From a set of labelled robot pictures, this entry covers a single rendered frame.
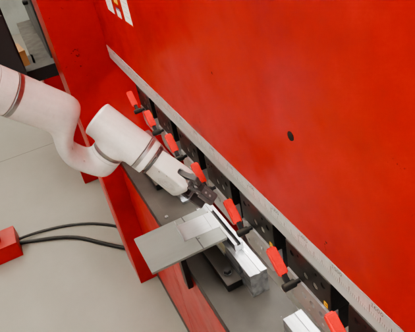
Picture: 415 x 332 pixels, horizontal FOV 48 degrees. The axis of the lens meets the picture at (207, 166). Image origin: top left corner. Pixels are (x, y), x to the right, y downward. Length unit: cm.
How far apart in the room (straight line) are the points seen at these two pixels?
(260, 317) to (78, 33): 132
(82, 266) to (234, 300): 173
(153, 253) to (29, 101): 76
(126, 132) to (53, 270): 220
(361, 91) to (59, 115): 59
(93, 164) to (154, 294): 176
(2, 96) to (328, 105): 57
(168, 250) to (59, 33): 101
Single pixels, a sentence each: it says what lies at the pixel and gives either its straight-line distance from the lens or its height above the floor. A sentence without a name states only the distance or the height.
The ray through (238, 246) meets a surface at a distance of 151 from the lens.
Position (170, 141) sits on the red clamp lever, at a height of 130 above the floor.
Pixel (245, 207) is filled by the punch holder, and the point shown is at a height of 130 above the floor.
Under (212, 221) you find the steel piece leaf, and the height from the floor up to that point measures 100.
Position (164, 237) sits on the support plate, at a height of 100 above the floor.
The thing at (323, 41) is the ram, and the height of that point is 181.
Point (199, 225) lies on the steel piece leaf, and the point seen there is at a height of 100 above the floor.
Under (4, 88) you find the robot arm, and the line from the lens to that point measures 93.
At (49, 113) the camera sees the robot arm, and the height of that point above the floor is 167.
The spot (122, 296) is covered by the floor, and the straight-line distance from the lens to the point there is 283.
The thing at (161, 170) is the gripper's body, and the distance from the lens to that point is 106.
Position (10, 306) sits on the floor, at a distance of 312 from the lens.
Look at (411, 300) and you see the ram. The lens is 74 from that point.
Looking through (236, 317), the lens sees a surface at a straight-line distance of 148.
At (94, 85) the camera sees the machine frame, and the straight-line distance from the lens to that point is 215.
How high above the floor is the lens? 205
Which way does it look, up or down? 35 degrees down
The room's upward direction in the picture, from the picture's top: 12 degrees counter-clockwise
